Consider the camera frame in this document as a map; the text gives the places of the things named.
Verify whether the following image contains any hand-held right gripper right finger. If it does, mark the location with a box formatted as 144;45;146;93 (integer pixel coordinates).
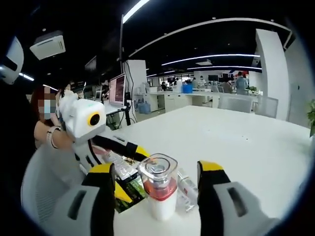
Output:
196;160;281;236

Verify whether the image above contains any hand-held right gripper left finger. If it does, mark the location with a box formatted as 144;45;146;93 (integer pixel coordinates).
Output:
48;162;116;236

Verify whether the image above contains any silver blue skincare sachet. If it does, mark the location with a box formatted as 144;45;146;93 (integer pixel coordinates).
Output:
107;150;140;182

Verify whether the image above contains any clear slim skincare bottle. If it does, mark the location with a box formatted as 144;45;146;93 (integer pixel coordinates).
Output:
176;168;199;212

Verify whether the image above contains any green black skincare sachet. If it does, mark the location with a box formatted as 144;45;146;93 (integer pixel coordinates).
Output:
115;171;149;214

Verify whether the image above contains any white red pump skincare bottle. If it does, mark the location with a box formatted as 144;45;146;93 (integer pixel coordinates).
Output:
137;152;179;221

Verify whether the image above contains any person's left hand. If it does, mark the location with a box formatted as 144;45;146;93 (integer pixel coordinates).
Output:
58;128;75;150

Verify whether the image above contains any white wristwatch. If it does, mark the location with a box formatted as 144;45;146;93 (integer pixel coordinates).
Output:
46;125;62;149

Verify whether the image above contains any blue water jug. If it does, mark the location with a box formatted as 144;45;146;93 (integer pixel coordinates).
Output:
136;100;151;115

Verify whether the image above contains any laptop on stand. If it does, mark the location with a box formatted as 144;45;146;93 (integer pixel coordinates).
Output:
109;73;126;108

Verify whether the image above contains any black stand pole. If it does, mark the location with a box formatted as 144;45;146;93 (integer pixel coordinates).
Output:
119;14;131;126

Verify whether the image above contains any white ceiling air vent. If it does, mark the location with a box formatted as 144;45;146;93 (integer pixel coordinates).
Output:
29;30;67;60

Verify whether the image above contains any white device with dark slot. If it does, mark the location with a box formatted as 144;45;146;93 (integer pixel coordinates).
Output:
0;36;25;86

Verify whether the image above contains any white mesh chair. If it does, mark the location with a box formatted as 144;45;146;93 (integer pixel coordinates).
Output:
254;95;279;119
217;94;254;114

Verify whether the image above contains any green potted plant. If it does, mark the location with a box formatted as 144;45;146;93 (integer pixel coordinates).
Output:
306;99;315;138

